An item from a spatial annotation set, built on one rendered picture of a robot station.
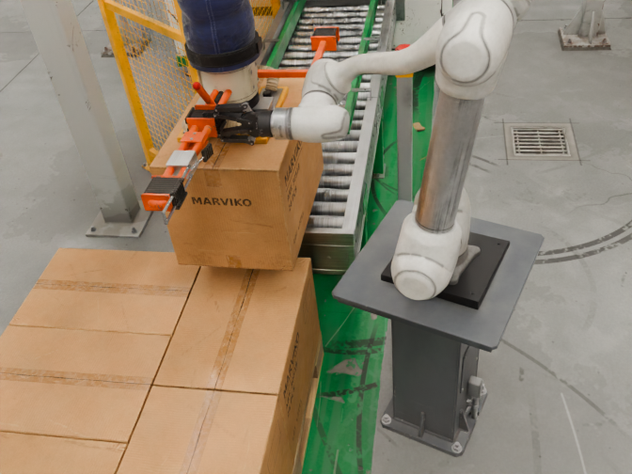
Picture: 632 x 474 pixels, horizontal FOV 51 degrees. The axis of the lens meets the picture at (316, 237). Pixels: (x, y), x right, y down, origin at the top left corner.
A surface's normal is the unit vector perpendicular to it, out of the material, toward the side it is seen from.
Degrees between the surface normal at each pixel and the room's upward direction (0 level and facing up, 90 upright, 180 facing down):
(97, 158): 90
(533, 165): 0
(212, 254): 89
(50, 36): 90
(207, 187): 89
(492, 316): 0
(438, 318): 0
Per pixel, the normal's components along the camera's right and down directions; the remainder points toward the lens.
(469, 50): -0.36, 0.51
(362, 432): -0.09, -0.76
